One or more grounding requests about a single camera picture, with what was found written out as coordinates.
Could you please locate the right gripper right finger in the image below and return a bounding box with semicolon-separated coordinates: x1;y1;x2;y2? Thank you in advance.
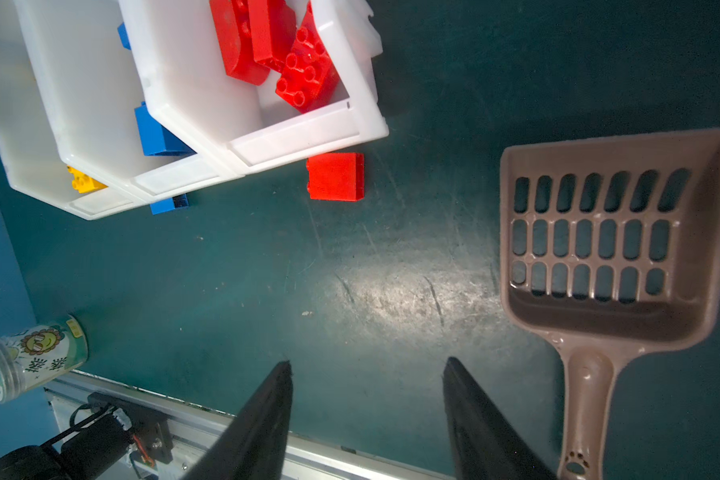
443;357;556;479

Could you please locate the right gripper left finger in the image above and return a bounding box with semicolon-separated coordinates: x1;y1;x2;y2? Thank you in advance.
184;361;294;479

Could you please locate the yellow lego square brick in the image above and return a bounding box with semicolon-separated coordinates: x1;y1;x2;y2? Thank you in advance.
67;166;107;194

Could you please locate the red lego bottom brick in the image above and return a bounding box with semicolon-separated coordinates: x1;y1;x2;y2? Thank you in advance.
276;2;339;113

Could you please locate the red lego long brick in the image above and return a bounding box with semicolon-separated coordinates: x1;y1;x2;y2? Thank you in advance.
249;0;296;73

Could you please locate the blue lego floor brick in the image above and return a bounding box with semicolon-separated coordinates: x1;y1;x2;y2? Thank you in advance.
117;23;131;50

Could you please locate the red lego tall brick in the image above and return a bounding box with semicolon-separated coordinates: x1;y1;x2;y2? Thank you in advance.
209;0;269;86

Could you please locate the brown slotted scoop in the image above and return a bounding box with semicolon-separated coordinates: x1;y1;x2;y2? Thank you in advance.
500;128;720;479

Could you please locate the blue lego brick under gripper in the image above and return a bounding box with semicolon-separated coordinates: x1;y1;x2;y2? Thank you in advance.
150;194;189;215

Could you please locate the tape roll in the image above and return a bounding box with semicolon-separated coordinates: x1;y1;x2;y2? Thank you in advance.
0;315;89;403

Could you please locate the red lego floor brick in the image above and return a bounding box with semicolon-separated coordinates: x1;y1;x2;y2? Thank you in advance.
306;153;365;202

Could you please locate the right white bin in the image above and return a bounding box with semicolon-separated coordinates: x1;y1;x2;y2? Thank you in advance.
119;1;389;175

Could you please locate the white bin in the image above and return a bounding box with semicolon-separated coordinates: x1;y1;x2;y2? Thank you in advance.
119;1;389;175
15;1;237;205
0;1;144;220

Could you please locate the left white bin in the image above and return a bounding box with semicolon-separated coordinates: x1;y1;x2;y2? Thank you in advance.
0;1;144;220

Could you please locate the middle white bin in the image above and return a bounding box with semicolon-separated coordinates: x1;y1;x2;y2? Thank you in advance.
15;1;237;205

